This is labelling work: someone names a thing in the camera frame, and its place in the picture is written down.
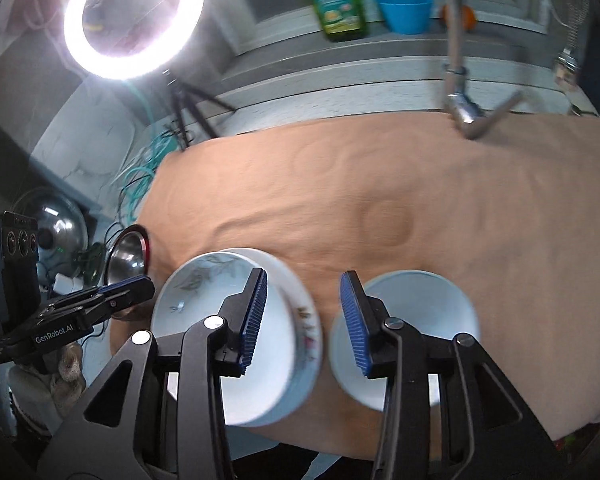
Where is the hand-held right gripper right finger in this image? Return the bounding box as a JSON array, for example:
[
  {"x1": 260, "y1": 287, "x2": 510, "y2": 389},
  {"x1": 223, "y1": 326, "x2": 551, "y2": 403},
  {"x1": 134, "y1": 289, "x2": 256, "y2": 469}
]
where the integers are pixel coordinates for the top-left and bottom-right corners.
[{"x1": 340, "y1": 270, "x2": 571, "y2": 480}]

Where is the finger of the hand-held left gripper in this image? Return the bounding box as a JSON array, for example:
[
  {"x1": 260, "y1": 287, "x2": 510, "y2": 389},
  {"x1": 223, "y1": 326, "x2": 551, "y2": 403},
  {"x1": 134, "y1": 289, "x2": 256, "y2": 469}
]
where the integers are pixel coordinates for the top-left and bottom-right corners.
[{"x1": 96, "y1": 275, "x2": 157, "y2": 320}]

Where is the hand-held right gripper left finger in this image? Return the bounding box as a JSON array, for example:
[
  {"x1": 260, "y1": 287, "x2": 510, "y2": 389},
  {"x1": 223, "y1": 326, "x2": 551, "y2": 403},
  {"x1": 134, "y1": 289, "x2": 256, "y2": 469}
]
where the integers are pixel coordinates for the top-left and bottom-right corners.
[{"x1": 30, "y1": 267, "x2": 269, "y2": 480}]

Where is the stainless steel bowl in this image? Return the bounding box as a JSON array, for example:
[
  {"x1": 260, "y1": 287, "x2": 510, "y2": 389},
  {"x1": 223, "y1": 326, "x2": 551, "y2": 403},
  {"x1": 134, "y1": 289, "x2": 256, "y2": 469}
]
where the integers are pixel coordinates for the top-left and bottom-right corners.
[{"x1": 104, "y1": 225, "x2": 152, "y2": 322}]

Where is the pink floral deep plate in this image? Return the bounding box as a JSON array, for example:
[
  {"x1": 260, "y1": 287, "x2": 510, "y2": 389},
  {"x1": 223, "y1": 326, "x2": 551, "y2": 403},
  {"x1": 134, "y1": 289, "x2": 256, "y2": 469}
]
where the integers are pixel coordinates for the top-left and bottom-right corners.
[{"x1": 219, "y1": 247, "x2": 324, "y2": 428}]

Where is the white plate with leaf print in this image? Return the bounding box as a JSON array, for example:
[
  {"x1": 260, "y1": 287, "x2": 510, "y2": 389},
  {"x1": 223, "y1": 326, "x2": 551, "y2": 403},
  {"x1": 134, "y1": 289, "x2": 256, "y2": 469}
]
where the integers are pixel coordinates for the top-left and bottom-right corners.
[{"x1": 151, "y1": 251, "x2": 301, "y2": 425}]

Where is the plain white bowl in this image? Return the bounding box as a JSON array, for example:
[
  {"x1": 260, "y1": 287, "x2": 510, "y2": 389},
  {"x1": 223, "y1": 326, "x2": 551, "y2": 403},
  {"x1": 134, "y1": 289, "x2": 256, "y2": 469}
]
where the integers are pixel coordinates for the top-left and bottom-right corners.
[{"x1": 329, "y1": 270, "x2": 482, "y2": 412}]

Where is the person's left hand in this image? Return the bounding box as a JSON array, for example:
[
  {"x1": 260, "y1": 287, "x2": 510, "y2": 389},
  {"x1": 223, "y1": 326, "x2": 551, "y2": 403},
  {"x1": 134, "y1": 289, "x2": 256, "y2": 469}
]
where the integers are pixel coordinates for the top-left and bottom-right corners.
[{"x1": 49, "y1": 344, "x2": 87, "y2": 405}]

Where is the dark round stand base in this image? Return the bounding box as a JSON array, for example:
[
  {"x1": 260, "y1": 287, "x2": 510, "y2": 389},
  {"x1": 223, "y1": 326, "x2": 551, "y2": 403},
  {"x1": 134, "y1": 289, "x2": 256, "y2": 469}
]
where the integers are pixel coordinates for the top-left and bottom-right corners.
[{"x1": 76, "y1": 241, "x2": 107, "y2": 284}]

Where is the orange cloth mat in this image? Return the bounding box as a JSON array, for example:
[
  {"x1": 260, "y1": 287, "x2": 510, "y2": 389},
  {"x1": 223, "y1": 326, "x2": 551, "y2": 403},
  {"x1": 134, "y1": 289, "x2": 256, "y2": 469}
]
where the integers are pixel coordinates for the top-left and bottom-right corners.
[{"x1": 109, "y1": 112, "x2": 600, "y2": 457}]

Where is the metal faucet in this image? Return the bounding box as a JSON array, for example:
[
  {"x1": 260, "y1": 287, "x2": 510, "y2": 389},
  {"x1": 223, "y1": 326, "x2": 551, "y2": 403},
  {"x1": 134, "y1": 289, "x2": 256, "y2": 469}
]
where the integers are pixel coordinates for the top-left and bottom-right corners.
[{"x1": 442, "y1": 0, "x2": 527, "y2": 142}]

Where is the blue plastic bowl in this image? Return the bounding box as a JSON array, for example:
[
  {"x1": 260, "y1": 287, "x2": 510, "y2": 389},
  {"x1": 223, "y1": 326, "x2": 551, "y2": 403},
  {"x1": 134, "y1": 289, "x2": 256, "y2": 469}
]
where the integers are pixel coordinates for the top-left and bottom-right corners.
[{"x1": 377, "y1": 0, "x2": 435, "y2": 35}]

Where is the green bottle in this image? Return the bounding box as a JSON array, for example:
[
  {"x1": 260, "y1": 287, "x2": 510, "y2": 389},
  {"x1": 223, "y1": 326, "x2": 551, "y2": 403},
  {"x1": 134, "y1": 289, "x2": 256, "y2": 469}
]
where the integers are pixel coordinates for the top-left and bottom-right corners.
[{"x1": 296, "y1": 0, "x2": 370, "y2": 42}]

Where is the orange fruit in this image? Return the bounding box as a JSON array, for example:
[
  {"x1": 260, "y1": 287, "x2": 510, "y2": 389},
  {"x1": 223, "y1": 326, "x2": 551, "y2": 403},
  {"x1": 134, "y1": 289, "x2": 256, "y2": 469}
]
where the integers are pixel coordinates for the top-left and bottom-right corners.
[{"x1": 440, "y1": 3, "x2": 477, "y2": 31}]

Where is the ring light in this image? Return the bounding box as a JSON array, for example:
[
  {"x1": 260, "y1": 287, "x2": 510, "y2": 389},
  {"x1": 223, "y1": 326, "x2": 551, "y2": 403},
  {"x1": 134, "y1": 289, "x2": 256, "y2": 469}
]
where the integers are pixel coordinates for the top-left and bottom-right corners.
[{"x1": 61, "y1": 0, "x2": 207, "y2": 81}]

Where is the metal shower hose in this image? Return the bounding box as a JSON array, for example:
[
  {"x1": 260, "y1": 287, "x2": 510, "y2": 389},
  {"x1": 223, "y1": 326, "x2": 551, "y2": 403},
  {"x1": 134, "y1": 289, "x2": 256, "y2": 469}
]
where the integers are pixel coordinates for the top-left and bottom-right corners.
[{"x1": 549, "y1": 0, "x2": 597, "y2": 87}]

